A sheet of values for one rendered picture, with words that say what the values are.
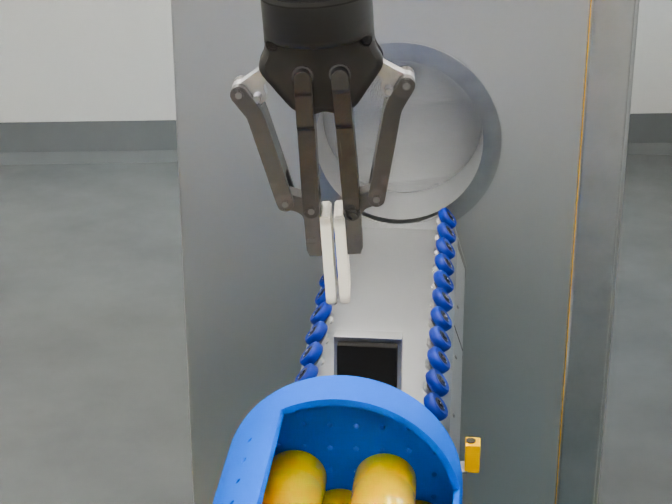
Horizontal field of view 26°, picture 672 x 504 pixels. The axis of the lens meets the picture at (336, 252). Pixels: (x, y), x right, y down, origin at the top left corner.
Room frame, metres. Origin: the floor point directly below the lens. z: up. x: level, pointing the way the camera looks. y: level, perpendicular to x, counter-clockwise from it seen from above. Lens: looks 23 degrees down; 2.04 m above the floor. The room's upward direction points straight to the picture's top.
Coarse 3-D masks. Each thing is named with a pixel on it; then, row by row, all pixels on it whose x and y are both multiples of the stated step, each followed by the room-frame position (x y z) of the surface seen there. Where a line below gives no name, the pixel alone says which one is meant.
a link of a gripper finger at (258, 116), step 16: (240, 96) 0.95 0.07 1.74; (256, 112) 0.95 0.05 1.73; (256, 128) 0.95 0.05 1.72; (272, 128) 0.97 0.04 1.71; (256, 144) 0.95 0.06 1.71; (272, 144) 0.95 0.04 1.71; (272, 160) 0.96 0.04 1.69; (272, 176) 0.96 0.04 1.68; (288, 176) 0.98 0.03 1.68; (272, 192) 0.96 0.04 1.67; (288, 192) 0.96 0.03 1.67; (288, 208) 0.96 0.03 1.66
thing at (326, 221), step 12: (324, 204) 0.98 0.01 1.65; (324, 216) 0.96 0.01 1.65; (324, 228) 0.95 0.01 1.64; (324, 240) 0.95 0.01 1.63; (324, 252) 0.95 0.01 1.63; (324, 264) 0.96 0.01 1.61; (324, 276) 0.96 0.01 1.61; (336, 276) 0.98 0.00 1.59; (336, 288) 0.97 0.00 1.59; (336, 300) 0.96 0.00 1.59
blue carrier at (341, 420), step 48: (336, 384) 1.48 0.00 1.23; (384, 384) 1.49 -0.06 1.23; (240, 432) 1.47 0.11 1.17; (288, 432) 1.50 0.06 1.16; (336, 432) 1.49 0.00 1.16; (384, 432) 1.49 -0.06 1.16; (432, 432) 1.45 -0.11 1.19; (240, 480) 1.33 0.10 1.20; (336, 480) 1.49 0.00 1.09; (432, 480) 1.48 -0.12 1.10
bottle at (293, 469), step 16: (272, 464) 1.44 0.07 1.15; (288, 464) 1.43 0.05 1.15; (304, 464) 1.43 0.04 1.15; (320, 464) 1.45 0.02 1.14; (272, 480) 1.40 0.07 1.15; (288, 480) 1.40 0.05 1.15; (304, 480) 1.40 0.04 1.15; (320, 480) 1.43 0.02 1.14; (272, 496) 1.37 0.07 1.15; (288, 496) 1.36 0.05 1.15; (304, 496) 1.37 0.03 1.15; (320, 496) 1.40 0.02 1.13
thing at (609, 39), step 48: (624, 0) 2.00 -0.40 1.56; (624, 48) 2.00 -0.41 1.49; (624, 96) 2.00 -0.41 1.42; (576, 192) 2.03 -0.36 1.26; (576, 240) 2.00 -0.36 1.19; (576, 288) 2.00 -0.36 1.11; (576, 336) 2.00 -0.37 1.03; (576, 384) 2.00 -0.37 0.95; (576, 432) 2.00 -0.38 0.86; (576, 480) 2.00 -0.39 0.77
